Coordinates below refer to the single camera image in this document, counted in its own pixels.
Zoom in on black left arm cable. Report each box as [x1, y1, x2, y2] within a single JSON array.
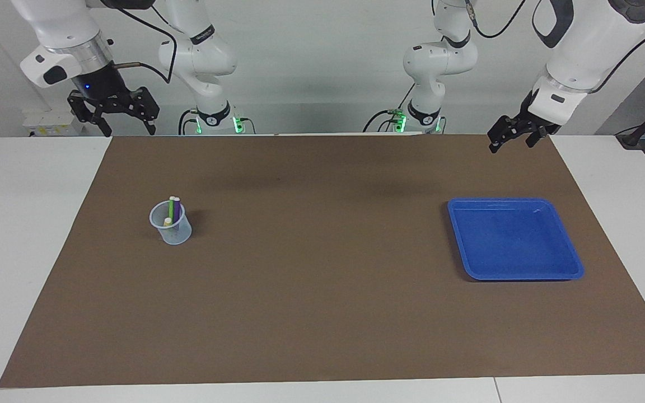
[[464, 0, 645, 95]]

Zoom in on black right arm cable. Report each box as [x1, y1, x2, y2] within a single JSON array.
[[111, 4, 179, 85]]

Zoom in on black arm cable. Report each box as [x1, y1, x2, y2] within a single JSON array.
[[464, 0, 645, 95], [111, 4, 179, 85]]

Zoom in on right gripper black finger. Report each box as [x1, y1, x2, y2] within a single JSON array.
[[67, 91, 114, 138], [125, 86, 161, 136]]

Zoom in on brown table mat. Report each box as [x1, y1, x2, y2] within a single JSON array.
[[0, 133, 645, 389]]

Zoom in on blue plastic tray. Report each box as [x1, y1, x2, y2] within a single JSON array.
[[447, 197, 585, 282]]

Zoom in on clear plastic cup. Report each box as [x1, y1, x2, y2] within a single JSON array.
[[149, 200, 193, 246]]

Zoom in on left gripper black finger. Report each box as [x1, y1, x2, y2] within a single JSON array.
[[525, 125, 550, 148], [487, 114, 528, 153]]

